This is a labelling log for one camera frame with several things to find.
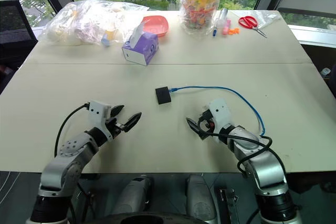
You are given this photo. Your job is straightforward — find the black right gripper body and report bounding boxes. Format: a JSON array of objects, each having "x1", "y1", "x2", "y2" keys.
[{"x1": 197, "y1": 106, "x2": 219, "y2": 137}]

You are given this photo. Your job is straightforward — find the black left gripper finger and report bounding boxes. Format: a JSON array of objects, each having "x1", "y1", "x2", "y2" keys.
[
  {"x1": 110, "y1": 104, "x2": 125, "y2": 119},
  {"x1": 122, "y1": 112, "x2": 143, "y2": 133}
]

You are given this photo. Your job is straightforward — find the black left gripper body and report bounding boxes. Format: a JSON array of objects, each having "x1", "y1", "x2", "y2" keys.
[{"x1": 104, "y1": 117, "x2": 126, "y2": 138}]

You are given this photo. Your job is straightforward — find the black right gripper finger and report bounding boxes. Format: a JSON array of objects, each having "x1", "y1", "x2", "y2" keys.
[
  {"x1": 185, "y1": 117, "x2": 200, "y2": 132},
  {"x1": 193, "y1": 128, "x2": 208, "y2": 141}
]

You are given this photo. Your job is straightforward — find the small black box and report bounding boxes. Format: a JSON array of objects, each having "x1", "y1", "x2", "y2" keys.
[{"x1": 154, "y1": 86, "x2": 173, "y2": 105}]

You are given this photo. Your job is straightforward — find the silver rounded robot leg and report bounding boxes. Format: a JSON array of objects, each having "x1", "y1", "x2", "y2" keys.
[
  {"x1": 112, "y1": 174, "x2": 155, "y2": 217},
  {"x1": 185, "y1": 173, "x2": 222, "y2": 223}
]

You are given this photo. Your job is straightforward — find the purple white tissue box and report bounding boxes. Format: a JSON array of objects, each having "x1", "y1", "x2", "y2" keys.
[{"x1": 121, "y1": 20, "x2": 160, "y2": 67}]

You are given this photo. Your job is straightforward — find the light blue yellow bottle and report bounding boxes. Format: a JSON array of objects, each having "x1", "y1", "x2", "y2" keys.
[{"x1": 100, "y1": 29, "x2": 117, "y2": 48}]

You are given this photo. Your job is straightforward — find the pink eraser block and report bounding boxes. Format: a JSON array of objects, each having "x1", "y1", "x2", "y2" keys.
[{"x1": 222, "y1": 19, "x2": 232, "y2": 36}]

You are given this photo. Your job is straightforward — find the clear bag of pale items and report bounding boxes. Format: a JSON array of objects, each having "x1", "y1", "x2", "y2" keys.
[{"x1": 45, "y1": 0, "x2": 150, "y2": 46}]

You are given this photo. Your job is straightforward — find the pink plastic bowl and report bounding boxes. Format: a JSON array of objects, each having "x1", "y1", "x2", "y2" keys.
[{"x1": 141, "y1": 15, "x2": 170, "y2": 38}]

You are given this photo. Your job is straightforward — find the clear bag of colourful toys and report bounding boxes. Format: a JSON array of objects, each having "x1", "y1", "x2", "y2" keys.
[{"x1": 179, "y1": 0, "x2": 224, "y2": 39}]

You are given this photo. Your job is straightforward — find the clear flat plastic bag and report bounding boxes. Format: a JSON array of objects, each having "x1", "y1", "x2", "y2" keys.
[{"x1": 245, "y1": 9, "x2": 282, "y2": 30}]

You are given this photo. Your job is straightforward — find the black mesh chair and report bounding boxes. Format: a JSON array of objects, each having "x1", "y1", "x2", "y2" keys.
[{"x1": 0, "y1": 0, "x2": 39, "y2": 70}]

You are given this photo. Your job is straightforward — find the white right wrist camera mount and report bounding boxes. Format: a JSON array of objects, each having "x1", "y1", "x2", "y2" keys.
[{"x1": 207, "y1": 98, "x2": 235, "y2": 133}]

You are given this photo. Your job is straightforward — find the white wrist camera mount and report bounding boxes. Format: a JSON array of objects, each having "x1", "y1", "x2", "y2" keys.
[
  {"x1": 87, "y1": 100, "x2": 113, "y2": 141},
  {"x1": 207, "y1": 98, "x2": 235, "y2": 133}
]

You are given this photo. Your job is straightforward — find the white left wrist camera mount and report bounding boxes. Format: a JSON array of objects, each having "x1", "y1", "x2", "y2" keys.
[{"x1": 87, "y1": 100, "x2": 113, "y2": 141}]

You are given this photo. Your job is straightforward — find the blue cable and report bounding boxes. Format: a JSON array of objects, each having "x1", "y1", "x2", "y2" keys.
[{"x1": 169, "y1": 85, "x2": 266, "y2": 137}]

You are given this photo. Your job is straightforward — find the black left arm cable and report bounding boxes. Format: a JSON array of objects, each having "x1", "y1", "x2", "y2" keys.
[{"x1": 54, "y1": 103, "x2": 90, "y2": 157}]

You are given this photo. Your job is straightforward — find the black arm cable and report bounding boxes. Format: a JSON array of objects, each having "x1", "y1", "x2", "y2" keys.
[
  {"x1": 54, "y1": 103, "x2": 90, "y2": 157},
  {"x1": 197, "y1": 118, "x2": 288, "y2": 180}
]

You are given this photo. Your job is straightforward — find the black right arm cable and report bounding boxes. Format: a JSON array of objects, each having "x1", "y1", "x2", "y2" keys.
[{"x1": 197, "y1": 118, "x2": 288, "y2": 180}]

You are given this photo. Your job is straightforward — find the black metal bracket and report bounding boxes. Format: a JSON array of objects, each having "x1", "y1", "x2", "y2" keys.
[{"x1": 216, "y1": 186, "x2": 240, "y2": 224}]

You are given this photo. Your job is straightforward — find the red handled scissors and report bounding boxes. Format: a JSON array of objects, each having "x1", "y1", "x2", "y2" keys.
[{"x1": 238, "y1": 15, "x2": 268, "y2": 39}]

